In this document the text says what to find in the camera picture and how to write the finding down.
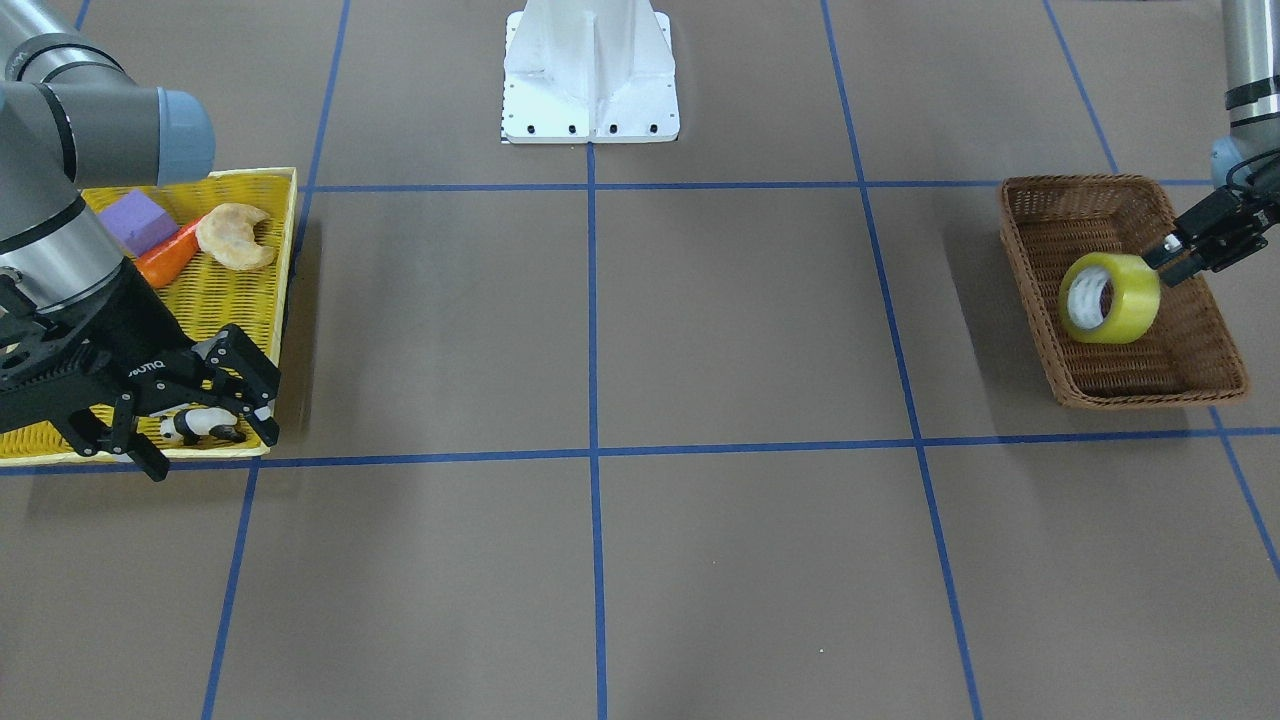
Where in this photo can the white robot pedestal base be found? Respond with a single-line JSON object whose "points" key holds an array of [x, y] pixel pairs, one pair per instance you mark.
{"points": [[589, 72]]}

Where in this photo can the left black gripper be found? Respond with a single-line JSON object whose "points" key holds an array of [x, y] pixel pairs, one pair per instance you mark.
{"points": [[1232, 236]]}

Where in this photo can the yellow tape roll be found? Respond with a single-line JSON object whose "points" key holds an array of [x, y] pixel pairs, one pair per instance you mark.
{"points": [[1108, 298]]}

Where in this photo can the toy croissant bread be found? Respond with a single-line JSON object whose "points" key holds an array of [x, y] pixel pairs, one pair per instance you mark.
{"points": [[227, 233]]}

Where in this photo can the purple foam block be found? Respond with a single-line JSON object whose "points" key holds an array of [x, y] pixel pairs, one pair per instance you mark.
{"points": [[137, 222]]}

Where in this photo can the orange toy carrot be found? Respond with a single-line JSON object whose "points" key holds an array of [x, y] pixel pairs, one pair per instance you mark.
{"points": [[163, 263]]}

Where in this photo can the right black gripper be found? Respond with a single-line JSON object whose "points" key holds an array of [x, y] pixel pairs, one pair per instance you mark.
{"points": [[138, 332]]}

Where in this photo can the brown wicker basket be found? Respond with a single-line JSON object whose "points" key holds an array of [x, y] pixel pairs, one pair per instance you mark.
{"points": [[1187, 358]]}

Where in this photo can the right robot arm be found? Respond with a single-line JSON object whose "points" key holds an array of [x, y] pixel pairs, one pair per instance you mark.
{"points": [[73, 119]]}

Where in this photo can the toy panda figure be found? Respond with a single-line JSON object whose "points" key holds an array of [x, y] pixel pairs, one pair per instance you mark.
{"points": [[192, 425]]}

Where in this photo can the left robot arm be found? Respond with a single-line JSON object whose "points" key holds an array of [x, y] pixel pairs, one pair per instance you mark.
{"points": [[1247, 159]]}

